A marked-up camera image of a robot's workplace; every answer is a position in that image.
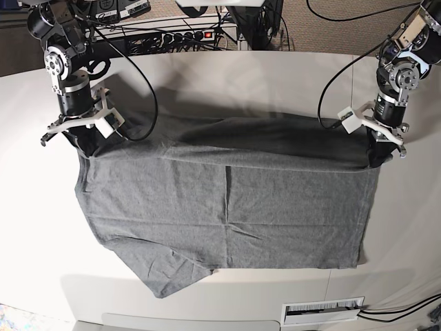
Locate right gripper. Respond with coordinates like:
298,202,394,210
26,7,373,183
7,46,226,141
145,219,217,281
41,74,111,157

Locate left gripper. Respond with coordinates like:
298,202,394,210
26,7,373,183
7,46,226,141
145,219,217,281
358,92,409,169

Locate grey T-shirt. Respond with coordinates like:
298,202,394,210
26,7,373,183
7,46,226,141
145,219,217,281
75,116,379,298

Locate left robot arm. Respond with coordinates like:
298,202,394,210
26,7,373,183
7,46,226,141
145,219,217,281
362,0,440,168

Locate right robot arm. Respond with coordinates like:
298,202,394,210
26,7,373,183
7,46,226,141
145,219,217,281
27,1,110,157

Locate black power strip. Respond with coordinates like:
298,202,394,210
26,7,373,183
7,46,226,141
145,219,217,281
162,30,216,43

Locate grey table leg column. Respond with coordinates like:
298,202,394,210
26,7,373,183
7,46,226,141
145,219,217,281
227,6,258,50

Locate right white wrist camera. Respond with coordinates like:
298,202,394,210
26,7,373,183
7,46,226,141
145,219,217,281
95,108,125,139

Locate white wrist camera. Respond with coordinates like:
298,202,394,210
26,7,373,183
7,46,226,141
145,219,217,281
95,108,125,139
338,106,362,134

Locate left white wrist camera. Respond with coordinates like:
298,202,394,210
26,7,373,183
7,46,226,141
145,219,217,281
338,106,362,134

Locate black cables at grommet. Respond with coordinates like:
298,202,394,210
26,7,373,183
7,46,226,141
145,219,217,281
358,293,441,323

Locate white cable grommet box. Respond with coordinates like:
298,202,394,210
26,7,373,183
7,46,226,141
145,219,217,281
280,297,365,327

